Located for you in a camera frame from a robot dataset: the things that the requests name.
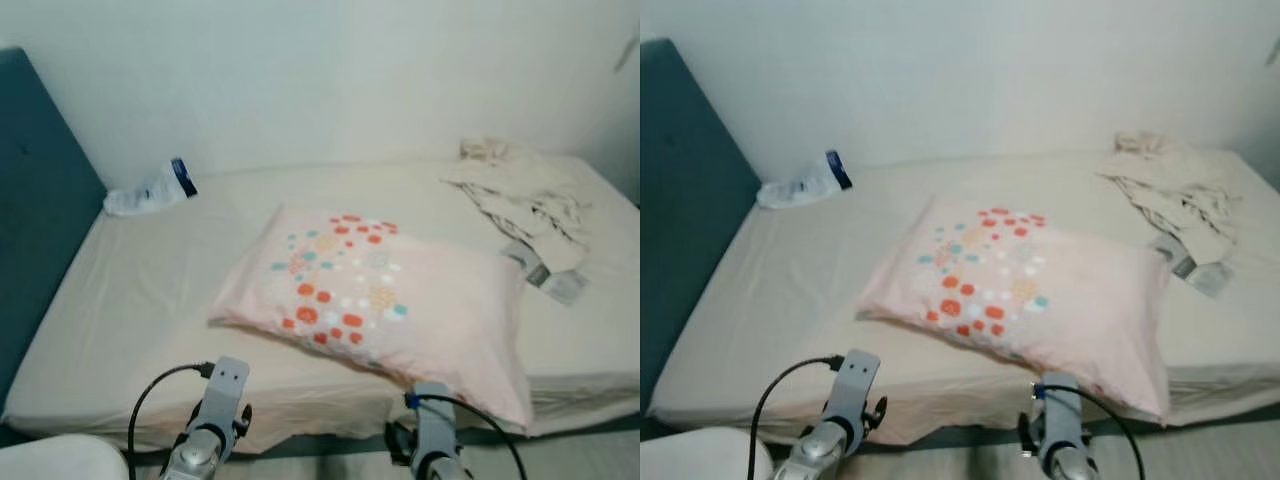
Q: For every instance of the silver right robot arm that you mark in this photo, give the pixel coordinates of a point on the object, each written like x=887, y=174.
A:
x=440, y=468
x=1068, y=462

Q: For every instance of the beige sheeted bed mattress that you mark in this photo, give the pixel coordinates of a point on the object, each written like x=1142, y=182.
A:
x=140, y=300
x=800, y=300

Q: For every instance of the grey flat packet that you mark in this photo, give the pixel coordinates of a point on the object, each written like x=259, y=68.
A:
x=1205, y=273
x=560, y=283

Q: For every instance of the white blue plastic package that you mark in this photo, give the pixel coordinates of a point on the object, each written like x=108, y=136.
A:
x=800, y=185
x=150, y=190

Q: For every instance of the crumpled beige cloth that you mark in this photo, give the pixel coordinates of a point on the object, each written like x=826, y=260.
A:
x=1180, y=190
x=525, y=195

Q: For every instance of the dark teal padded headboard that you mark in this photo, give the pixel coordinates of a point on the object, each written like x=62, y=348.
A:
x=690, y=190
x=40, y=210

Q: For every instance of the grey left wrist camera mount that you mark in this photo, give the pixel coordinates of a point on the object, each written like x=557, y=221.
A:
x=222, y=390
x=853, y=385

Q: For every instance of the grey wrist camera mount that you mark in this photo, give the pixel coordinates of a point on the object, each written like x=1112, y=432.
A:
x=1060, y=410
x=222, y=390
x=434, y=420
x=853, y=385

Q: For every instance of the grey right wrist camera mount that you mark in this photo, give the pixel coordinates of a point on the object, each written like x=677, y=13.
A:
x=1060, y=410
x=434, y=420

